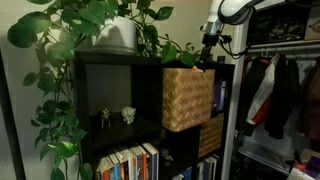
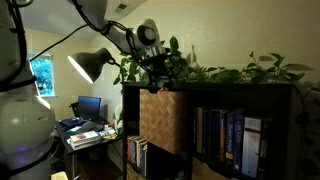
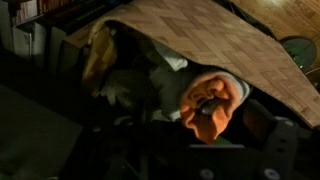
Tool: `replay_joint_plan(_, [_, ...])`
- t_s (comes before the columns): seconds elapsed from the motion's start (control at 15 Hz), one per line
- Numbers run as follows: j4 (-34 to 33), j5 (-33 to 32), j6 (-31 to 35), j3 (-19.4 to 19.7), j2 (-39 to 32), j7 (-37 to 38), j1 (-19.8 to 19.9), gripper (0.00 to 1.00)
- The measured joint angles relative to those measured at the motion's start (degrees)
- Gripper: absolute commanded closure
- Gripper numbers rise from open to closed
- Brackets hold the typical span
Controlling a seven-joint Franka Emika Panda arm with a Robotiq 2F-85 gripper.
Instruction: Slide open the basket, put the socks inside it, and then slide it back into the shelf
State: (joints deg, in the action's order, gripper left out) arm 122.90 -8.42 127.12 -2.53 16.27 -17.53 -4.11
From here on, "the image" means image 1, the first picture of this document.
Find black cube bookshelf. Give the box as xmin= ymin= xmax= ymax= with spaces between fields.
xmin=73 ymin=49 xmax=236 ymax=180

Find tan woven storage basket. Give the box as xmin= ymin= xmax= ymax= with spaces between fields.
xmin=198 ymin=112 xmax=226 ymax=159
xmin=161 ymin=67 xmax=217 ymax=133

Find white navy book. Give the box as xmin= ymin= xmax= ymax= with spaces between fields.
xmin=143 ymin=142 xmax=161 ymax=180

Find blue paperback book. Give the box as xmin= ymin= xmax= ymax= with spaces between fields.
xmin=133 ymin=145 xmax=144 ymax=180
xmin=108 ymin=151 xmax=122 ymax=180

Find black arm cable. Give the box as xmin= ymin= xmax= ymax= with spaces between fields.
xmin=219 ymin=32 xmax=252 ymax=60

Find dark storage box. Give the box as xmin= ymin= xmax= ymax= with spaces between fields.
xmin=248 ymin=4 xmax=310 ymax=46

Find white paper sheet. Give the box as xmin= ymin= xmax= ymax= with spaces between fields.
xmin=287 ymin=166 xmax=316 ymax=180

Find white paperback book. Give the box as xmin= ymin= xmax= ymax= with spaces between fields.
xmin=124 ymin=147 xmax=138 ymax=180

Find brass figurine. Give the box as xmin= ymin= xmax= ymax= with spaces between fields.
xmin=100 ymin=107 xmax=112 ymax=129

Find beige box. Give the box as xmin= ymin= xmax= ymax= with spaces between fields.
xmin=304 ymin=8 xmax=320 ymax=42

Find green pothos plant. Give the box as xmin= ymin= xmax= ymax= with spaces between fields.
xmin=6 ymin=0 xmax=201 ymax=180

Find white closet shelf rail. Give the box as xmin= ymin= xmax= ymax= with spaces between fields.
xmin=245 ymin=39 xmax=320 ymax=58

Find white door frame post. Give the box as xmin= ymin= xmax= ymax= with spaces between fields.
xmin=220 ymin=24 xmax=250 ymax=180

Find white orange jacket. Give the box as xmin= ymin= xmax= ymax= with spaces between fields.
xmin=245 ymin=54 xmax=282 ymax=127

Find blue small book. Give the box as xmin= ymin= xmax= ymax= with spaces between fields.
xmin=180 ymin=165 xmax=193 ymax=180

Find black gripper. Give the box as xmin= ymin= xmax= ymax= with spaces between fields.
xmin=198 ymin=33 xmax=220 ymax=64

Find blue hardcover book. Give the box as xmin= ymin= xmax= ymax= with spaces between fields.
xmin=213 ymin=79 xmax=222 ymax=113

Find purple item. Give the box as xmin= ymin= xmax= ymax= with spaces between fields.
xmin=304 ymin=156 xmax=320 ymax=176

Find white spine thick book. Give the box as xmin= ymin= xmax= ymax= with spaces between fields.
xmin=220 ymin=80 xmax=228 ymax=112

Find white paperback books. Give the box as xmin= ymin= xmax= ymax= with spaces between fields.
xmin=196 ymin=154 xmax=220 ymax=180

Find orange striped socks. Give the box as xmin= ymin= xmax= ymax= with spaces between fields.
xmin=191 ymin=65 xmax=205 ymax=74

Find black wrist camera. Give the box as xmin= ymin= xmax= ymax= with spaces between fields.
xmin=218 ymin=34 xmax=234 ymax=47

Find dark hanging garment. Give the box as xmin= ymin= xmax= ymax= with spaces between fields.
xmin=242 ymin=55 xmax=268 ymax=104

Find black slanted bar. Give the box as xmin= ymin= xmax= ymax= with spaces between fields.
xmin=0 ymin=49 xmax=27 ymax=180

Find orange spine book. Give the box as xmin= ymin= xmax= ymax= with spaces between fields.
xmin=95 ymin=155 xmax=114 ymax=180

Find orange thin book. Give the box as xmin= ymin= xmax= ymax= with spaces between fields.
xmin=118 ymin=149 xmax=129 ymax=180
xmin=139 ymin=144 xmax=150 ymax=180

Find white shelf board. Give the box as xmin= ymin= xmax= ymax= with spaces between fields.
xmin=237 ymin=141 xmax=294 ymax=176

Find black jacket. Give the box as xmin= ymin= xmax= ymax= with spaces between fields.
xmin=263 ymin=54 xmax=303 ymax=140

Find brown hanging garment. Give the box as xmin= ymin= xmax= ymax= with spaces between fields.
xmin=298 ymin=58 xmax=320 ymax=143

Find white plant pot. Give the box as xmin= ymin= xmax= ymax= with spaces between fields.
xmin=90 ymin=15 xmax=138 ymax=56

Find white elephant figurine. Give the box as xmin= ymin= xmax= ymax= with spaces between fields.
xmin=120 ymin=105 xmax=137 ymax=126

